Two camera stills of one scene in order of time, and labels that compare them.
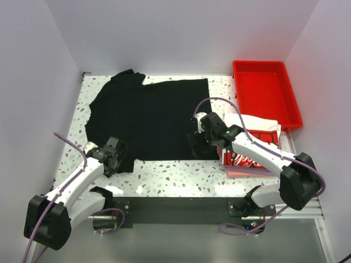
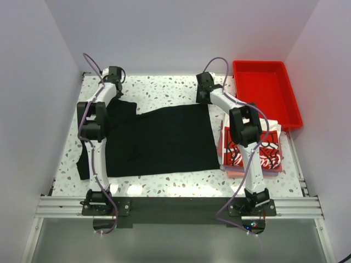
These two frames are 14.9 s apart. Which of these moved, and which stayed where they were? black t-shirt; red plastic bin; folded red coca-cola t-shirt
Moved: black t-shirt
Stayed: folded red coca-cola t-shirt; red plastic bin
